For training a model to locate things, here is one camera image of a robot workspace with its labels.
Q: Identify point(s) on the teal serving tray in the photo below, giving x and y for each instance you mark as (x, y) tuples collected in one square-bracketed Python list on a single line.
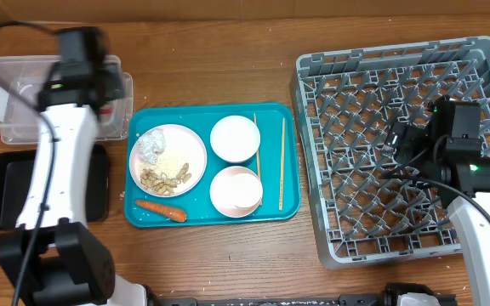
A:
[(196, 202)]

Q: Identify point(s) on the wooden chopstick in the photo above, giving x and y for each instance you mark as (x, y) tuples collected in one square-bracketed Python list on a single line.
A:
[(258, 166), (282, 162)]

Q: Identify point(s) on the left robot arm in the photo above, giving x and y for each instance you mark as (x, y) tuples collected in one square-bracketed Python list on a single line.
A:
[(51, 258)]

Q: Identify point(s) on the white bowl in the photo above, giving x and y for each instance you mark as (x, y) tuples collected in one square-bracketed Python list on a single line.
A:
[(234, 139)]

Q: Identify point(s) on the clear plastic waste bin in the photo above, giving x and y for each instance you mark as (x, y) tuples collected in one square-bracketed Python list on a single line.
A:
[(26, 75)]

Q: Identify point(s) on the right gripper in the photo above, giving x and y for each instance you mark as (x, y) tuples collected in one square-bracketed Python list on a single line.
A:
[(409, 139)]

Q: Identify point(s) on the pile of white rice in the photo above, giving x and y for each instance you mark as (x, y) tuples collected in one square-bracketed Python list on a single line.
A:
[(169, 164)]

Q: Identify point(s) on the right wooden chopstick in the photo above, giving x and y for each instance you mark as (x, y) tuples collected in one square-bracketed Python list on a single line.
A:
[(282, 162)]

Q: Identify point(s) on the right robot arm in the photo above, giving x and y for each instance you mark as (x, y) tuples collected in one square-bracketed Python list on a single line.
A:
[(446, 155)]

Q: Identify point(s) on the left wooden chopstick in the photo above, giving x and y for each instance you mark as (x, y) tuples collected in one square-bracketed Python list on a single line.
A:
[(258, 166)]

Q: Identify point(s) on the pile of peanuts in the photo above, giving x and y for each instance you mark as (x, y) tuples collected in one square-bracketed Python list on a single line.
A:
[(161, 184)]

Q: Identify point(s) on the pink bowl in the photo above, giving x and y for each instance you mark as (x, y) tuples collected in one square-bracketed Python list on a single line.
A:
[(219, 196)]

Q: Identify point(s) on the red snack wrapper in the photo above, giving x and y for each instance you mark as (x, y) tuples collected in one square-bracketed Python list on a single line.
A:
[(106, 110)]

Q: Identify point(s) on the black plastic tray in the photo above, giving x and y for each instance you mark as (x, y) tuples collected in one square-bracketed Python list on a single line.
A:
[(15, 178)]

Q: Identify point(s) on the small white cup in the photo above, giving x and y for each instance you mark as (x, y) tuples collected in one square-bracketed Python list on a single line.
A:
[(244, 190)]

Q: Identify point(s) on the orange carrot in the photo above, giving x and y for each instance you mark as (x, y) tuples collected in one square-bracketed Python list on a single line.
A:
[(173, 213)]

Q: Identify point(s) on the white round plate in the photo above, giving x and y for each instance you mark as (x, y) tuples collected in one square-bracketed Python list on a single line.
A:
[(180, 140)]

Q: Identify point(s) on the grey dishwasher rack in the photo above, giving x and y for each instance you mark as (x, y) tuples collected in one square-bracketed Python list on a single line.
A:
[(345, 102)]

